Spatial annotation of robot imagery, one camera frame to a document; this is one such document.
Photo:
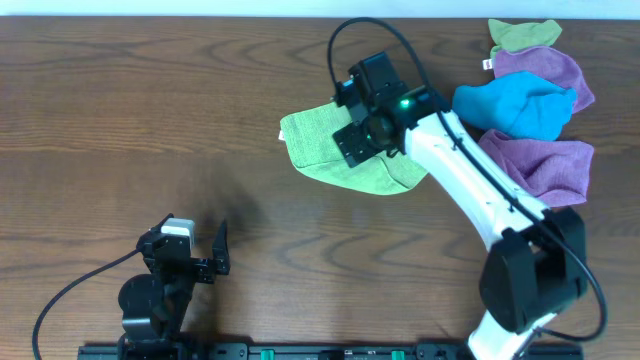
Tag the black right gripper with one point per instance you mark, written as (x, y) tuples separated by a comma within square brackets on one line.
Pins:
[(351, 142)]

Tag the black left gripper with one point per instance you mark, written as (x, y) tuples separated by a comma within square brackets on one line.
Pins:
[(195, 267)]

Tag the light green cloth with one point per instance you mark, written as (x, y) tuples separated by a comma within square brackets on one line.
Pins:
[(314, 153)]

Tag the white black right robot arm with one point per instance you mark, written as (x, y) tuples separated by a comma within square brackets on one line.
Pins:
[(536, 257)]

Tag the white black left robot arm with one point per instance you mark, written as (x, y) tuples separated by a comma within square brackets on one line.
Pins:
[(154, 305)]

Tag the blue cloth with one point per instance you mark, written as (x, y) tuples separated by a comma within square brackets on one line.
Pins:
[(521, 105)]

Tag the small green cloth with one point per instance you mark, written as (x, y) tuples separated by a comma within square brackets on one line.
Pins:
[(514, 38)]

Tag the upper purple cloth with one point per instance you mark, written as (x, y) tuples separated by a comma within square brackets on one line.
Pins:
[(547, 63)]

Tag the purple cloth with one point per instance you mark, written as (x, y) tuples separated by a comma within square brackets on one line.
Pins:
[(547, 63), (557, 173)]

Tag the lower purple cloth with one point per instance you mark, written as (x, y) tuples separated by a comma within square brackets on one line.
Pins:
[(557, 173)]

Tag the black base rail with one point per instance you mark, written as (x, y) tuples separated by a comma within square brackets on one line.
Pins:
[(242, 351)]

